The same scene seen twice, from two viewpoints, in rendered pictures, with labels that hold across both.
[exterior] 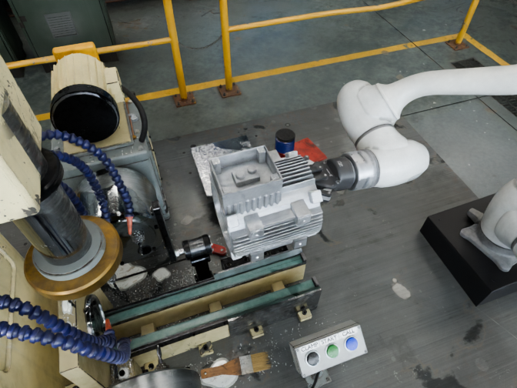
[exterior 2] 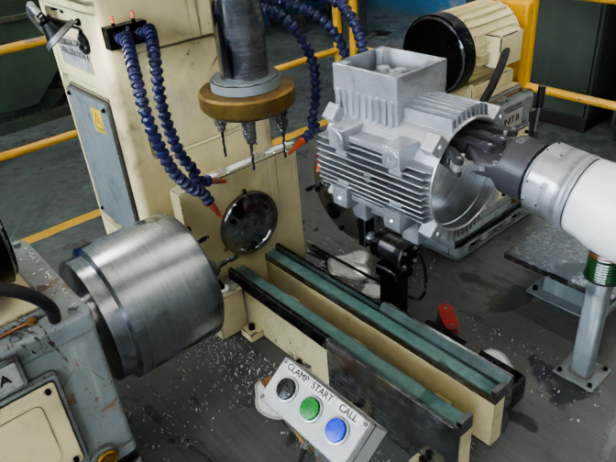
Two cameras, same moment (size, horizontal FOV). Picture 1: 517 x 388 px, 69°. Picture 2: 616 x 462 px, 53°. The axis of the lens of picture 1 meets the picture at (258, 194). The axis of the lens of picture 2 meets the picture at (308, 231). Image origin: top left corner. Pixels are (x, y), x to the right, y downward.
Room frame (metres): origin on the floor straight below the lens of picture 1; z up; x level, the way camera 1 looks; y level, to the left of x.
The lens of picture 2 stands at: (0.12, -0.71, 1.69)
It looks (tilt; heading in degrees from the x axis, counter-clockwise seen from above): 32 degrees down; 71
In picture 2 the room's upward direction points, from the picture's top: 5 degrees counter-clockwise
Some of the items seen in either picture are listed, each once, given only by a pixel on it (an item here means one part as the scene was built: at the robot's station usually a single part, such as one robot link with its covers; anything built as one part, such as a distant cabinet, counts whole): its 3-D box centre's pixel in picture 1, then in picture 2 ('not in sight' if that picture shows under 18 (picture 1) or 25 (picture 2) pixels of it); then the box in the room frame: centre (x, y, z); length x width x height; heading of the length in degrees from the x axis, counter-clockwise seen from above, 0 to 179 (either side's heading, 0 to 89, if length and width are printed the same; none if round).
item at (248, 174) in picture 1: (245, 181); (389, 86); (0.51, 0.03, 1.41); 0.12 x 0.11 x 0.07; 110
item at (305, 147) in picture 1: (306, 152); not in sight; (1.22, -0.21, 0.80); 0.15 x 0.12 x 0.01; 30
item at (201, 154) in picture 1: (228, 173); (583, 269); (1.04, 0.12, 0.86); 0.27 x 0.24 x 0.12; 20
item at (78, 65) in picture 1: (107, 119); (478, 93); (1.01, 0.51, 1.16); 0.33 x 0.26 x 0.42; 20
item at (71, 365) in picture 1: (78, 336); (236, 229); (0.35, 0.47, 0.97); 0.30 x 0.11 x 0.34; 20
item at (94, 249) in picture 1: (51, 222); (238, 32); (0.39, 0.37, 1.43); 0.18 x 0.18 x 0.48
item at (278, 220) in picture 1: (264, 204); (411, 155); (0.52, -0.01, 1.31); 0.20 x 0.19 x 0.19; 110
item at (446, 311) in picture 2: (215, 249); (448, 319); (0.72, 0.16, 0.81); 0.09 x 0.03 x 0.02; 72
